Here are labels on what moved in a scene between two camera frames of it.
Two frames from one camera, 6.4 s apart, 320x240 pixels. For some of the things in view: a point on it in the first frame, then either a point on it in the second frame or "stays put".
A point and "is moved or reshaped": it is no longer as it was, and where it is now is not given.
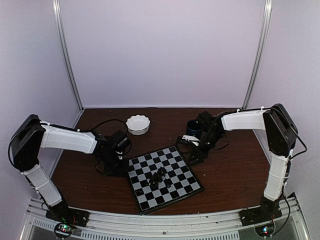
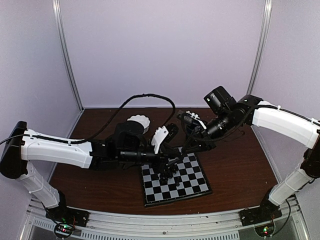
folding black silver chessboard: x=184 y=183 is moved or reshaped
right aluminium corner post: x=264 y=37 stays put
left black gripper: x=124 y=169 to x=166 y=152
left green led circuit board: x=62 y=230 stays put
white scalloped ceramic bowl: x=138 y=125 stays put
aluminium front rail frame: x=222 y=225 stays put
